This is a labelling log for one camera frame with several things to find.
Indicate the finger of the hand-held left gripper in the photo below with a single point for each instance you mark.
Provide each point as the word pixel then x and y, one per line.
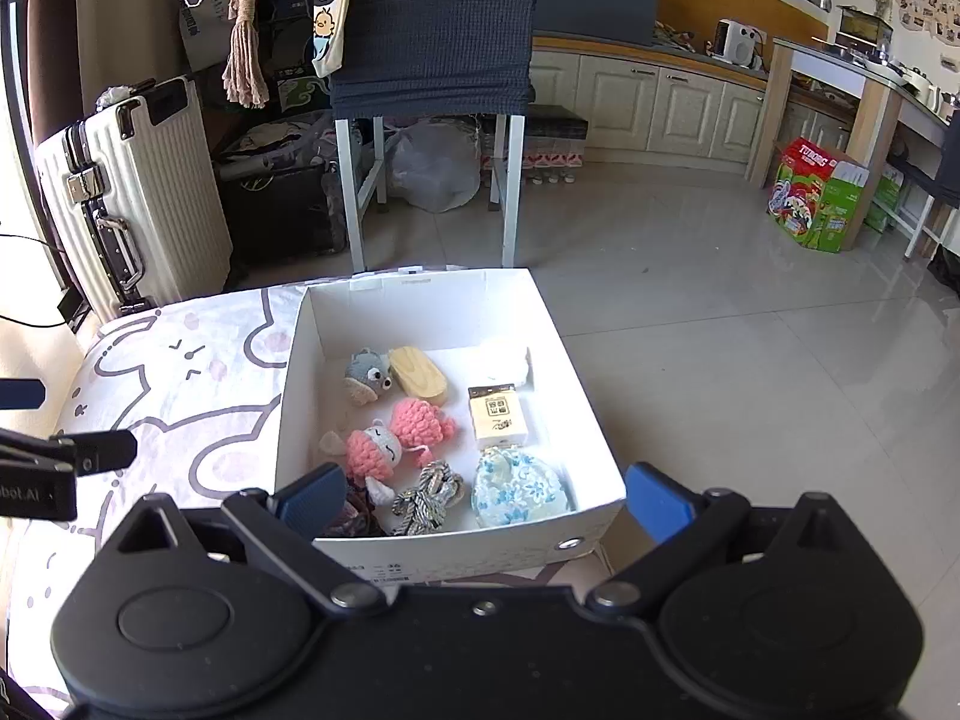
pixel 21 394
pixel 101 450

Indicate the brown curtain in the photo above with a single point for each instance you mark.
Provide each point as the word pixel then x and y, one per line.
pixel 52 37

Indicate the wall photo collage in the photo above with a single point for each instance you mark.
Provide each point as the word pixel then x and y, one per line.
pixel 930 4

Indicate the white small heater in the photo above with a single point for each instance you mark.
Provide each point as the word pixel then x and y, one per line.
pixel 739 41

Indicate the blue floral pouch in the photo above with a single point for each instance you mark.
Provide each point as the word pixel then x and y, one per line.
pixel 517 491

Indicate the dark crochet flower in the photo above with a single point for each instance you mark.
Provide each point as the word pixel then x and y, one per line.
pixel 356 517

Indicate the oval wooden block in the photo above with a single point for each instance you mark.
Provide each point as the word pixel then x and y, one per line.
pixel 420 375

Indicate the white ribbed suitcase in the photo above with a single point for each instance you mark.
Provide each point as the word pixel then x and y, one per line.
pixel 165 187

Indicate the grey crochet doll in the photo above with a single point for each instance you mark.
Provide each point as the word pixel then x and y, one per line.
pixel 367 375

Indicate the cartoon canvas tote bag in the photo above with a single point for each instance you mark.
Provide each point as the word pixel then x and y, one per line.
pixel 334 15

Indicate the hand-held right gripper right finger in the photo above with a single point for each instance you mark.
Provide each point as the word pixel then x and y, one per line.
pixel 660 499

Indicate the clear plastic bag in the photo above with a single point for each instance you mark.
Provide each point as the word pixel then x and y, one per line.
pixel 435 165

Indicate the green printed carton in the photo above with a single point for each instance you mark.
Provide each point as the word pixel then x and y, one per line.
pixel 814 199

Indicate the pink crochet doll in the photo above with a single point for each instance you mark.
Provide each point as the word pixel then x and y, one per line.
pixel 416 424

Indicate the black power adapter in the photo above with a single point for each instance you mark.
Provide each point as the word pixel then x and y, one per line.
pixel 75 311

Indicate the dark blue knitted cloth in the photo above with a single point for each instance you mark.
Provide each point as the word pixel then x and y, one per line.
pixel 435 30

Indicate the yellow tissue packet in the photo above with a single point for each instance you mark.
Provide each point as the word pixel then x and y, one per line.
pixel 499 420

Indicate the white cardboard box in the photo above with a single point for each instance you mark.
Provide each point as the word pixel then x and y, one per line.
pixel 420 315

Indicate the white yarn ball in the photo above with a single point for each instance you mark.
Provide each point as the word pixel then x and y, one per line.
pixel 502 367

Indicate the white kettle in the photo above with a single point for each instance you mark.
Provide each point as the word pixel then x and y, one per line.
pixel 931 96

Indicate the white crumpled cloth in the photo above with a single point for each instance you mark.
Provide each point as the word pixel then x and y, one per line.
pixel 116 95

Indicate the glass fish tank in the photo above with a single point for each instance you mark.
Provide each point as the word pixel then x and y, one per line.
pixel 864 30

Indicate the green white carton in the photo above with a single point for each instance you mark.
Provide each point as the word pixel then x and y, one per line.
pixel 886 199

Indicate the black bag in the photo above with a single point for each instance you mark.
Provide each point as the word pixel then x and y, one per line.
pixel 281 214

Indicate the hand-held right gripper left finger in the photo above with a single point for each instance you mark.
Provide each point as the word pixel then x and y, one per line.
pixel 311 499

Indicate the wooden leg table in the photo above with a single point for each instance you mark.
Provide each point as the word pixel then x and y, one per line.
pixel 874 112

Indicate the cream kitchen cabinet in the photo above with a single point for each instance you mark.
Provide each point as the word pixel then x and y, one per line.
pixel 622 105

